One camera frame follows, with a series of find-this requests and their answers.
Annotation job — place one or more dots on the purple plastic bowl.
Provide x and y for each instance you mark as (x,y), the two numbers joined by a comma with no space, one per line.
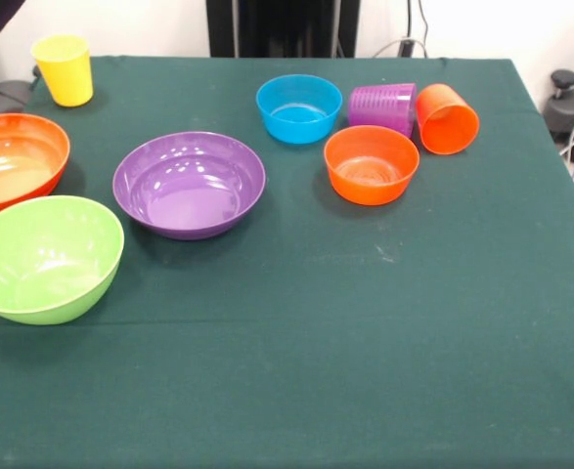
(189,195)

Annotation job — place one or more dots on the small orange plastic bowl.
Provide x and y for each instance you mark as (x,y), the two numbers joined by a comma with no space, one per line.
(372,171)

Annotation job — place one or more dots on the blue plastic bowl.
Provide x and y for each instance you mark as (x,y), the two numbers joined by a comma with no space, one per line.
(297,122)

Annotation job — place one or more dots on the purple plastic cup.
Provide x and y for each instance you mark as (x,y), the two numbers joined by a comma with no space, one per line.
(382,107)

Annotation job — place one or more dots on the orange plastic cup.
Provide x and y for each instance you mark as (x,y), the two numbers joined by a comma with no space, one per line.
(445,122)

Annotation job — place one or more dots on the yellow plastic cup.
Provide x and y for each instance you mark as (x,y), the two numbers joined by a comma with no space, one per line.
(66,73)

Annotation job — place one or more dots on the wide orange plastic bowl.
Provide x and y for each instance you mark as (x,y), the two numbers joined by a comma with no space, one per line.
(17,161)

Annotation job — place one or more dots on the dark green tablecloth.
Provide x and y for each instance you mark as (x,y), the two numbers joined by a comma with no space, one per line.
(316,342)

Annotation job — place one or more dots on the black clamp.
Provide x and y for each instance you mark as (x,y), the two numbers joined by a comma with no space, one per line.
(406,49)

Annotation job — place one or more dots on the lime green plastic bowl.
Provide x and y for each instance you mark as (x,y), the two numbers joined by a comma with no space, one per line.
(47,264)

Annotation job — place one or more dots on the black stand with knob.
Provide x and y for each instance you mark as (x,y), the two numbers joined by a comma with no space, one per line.
(567,105)

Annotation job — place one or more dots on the black office chair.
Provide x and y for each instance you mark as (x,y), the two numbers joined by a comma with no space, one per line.
(5,93)

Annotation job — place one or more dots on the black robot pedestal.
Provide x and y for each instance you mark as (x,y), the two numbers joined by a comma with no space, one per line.
(286,24)

